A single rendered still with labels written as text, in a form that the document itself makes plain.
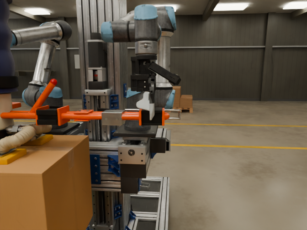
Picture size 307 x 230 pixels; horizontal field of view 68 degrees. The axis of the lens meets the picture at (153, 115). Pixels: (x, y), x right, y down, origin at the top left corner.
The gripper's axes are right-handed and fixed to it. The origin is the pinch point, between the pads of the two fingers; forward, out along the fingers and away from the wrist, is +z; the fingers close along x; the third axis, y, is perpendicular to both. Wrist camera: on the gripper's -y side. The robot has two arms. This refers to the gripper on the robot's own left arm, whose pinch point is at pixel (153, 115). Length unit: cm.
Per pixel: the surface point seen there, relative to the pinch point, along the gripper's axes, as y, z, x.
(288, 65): -589, -57, -1020
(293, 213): -129, 120, -128
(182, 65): -102, -64, -1043
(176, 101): -49, 72, -696
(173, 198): -15, 118, -151
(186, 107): -83, 93, -691
